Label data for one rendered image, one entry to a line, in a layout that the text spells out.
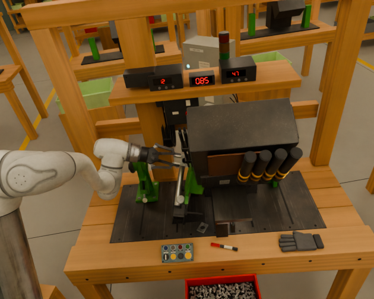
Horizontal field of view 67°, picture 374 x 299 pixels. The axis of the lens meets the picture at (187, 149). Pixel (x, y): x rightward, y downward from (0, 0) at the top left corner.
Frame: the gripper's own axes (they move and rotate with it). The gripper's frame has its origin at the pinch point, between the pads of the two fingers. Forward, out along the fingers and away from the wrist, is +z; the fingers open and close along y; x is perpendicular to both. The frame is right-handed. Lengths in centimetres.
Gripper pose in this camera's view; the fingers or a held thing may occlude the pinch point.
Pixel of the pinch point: (180, 160)
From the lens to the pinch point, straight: 140.3
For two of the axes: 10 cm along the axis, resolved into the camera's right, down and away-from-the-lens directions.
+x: -2.2, 0.8, 9.7
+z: 9.7, 1.6, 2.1
